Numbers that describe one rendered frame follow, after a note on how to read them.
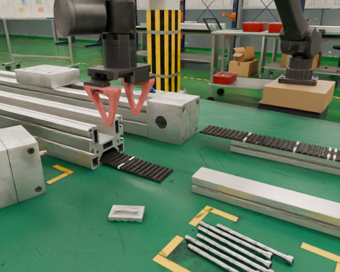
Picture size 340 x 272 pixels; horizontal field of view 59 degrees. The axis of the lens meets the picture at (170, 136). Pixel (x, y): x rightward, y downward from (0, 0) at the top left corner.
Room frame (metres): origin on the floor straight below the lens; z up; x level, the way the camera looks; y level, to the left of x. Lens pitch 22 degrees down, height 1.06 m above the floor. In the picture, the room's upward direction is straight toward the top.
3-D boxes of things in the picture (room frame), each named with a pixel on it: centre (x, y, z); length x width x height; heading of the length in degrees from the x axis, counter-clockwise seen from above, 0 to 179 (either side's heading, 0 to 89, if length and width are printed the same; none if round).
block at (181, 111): (0.71, -0.02, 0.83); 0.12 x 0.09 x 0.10; 149
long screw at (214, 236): (0.31, -0.08, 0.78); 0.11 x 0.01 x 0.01; 48
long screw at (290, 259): (0.31, -0.11, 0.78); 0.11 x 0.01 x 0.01; 50
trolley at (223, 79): (3.75, -0.95, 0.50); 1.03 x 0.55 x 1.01; 67
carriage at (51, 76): (0.93, 0.37, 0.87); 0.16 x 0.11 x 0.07; 59
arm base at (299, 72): (1.03, -0.44, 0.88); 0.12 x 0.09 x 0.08; 62
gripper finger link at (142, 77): (0.56, 0.07, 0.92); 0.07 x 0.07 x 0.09; 59
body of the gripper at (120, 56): (0.54, 0.09, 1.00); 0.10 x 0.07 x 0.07; 149
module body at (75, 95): (0.93, 0.37, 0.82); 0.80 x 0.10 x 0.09; 59
